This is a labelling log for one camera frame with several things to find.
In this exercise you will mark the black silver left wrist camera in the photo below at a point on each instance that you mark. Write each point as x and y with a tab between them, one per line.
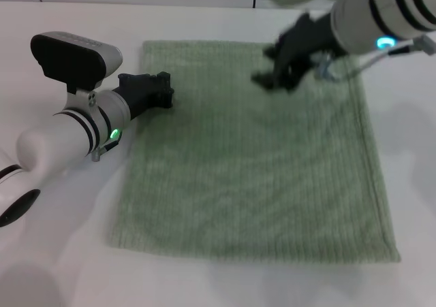
71	58

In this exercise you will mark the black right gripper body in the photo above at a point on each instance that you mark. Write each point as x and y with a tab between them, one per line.
306	41

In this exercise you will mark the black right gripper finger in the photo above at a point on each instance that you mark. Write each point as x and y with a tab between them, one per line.
272	51
262	80

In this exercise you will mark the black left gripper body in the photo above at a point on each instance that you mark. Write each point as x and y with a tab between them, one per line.
139	92

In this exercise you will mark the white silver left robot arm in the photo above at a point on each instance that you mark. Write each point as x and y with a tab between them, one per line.
61	143

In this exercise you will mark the green ribbed towel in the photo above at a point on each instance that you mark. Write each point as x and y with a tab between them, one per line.
245	157

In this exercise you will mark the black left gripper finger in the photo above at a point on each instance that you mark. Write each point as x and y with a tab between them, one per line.
164	80
167	98

